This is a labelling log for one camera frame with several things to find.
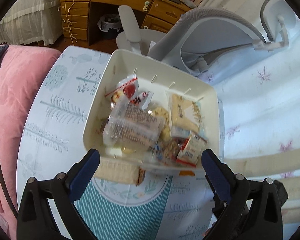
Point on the white lace covered furniture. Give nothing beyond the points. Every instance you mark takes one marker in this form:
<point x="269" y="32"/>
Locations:
<point x="29" y="21"/>

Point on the pink quilt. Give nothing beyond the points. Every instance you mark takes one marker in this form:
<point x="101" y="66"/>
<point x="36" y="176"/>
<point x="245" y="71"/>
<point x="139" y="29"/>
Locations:
<point x="22" y="71"/>

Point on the large yellow cracker bag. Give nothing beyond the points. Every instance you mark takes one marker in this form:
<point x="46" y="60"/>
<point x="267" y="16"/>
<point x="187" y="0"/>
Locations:
<point x="185" y="116"/>

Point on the floral curtain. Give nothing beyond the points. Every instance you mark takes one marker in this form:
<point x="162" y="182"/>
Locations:
<point x="259" y="94"/>

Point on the white red small sachet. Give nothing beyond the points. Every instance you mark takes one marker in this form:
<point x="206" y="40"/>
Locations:
<point x="191" y="150"/>

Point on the white plastic storage bin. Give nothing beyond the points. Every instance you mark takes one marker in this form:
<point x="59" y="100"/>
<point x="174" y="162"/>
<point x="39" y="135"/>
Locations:
<point x="160" y="79"/>

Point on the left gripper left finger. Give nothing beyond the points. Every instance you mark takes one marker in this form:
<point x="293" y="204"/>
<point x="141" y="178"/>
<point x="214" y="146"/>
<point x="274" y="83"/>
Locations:
<point x="35" y="218"/>

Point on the red apple snack packet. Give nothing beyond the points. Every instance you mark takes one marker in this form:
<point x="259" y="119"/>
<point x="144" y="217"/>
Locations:
<point x="127" y="87"/>

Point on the white orange snack bar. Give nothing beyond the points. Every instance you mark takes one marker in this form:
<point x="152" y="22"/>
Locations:
<point x="184" y="173"/>

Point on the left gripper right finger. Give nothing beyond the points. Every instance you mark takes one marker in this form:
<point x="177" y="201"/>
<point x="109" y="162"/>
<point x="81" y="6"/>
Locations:
<point x="244" y="209"/>

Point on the grey office chair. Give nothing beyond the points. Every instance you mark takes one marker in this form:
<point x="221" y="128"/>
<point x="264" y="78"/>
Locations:
<point x="202" y="35"/>

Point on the clear pastry packet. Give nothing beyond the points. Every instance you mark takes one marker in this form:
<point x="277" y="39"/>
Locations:
<point x="123" y="133"/>
<point x="140" y="119"/>

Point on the trash bin with bag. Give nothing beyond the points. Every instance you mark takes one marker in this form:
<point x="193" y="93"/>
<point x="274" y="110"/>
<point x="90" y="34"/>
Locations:
<point x="109" y="22"/>

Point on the nut cluster packet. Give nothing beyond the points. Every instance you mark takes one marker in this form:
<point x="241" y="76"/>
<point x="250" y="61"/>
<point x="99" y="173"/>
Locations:
<point x="171" y="149"/>

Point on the brown paper cracker pack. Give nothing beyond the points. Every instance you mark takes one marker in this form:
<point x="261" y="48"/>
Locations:
<point x="120" y="172"/>

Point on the wooden desk with drawers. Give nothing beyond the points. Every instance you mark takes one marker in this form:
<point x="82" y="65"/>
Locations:
<point x="80" y="17"/>

